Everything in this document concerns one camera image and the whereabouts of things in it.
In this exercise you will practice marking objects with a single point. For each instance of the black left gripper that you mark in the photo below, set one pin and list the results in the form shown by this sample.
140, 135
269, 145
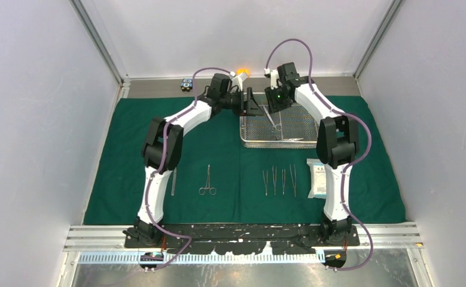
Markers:
253, 109

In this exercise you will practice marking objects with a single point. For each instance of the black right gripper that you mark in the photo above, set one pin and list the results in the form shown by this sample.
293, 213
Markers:
273, 105

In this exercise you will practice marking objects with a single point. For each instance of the steel ring-handled scissors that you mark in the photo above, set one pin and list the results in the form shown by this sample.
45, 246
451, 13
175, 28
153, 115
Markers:
276, 127

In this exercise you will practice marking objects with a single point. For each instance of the metal mesh instrument tray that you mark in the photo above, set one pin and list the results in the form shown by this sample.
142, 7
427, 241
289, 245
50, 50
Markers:
299, 128

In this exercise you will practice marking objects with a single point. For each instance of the steel needle holder clamp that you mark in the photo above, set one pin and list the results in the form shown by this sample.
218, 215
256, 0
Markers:
284, 180

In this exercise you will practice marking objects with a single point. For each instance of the steel surgical forceps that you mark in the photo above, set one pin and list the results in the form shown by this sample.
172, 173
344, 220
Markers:
265, 174

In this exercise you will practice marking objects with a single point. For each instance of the steel ring-handled hemostat clamp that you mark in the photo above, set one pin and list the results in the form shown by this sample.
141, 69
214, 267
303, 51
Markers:
208, 188

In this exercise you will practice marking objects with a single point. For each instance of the white sterile packet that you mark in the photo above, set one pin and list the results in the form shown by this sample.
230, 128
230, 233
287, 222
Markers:
317, 179

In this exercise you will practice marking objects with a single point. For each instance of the long steel probe rod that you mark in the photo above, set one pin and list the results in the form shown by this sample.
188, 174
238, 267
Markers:
173, 186

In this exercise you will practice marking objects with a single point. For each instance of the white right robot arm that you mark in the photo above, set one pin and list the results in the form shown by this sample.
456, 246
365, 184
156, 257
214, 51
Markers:
337, 144

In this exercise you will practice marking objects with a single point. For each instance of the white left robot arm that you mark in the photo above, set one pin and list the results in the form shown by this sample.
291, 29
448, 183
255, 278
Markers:
162, 148

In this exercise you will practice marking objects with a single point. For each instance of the yellow toy block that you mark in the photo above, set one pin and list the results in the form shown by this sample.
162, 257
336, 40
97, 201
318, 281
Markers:
243, 71

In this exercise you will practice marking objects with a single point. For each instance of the blue owl toy block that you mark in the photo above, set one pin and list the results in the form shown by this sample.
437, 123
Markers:
187, 84

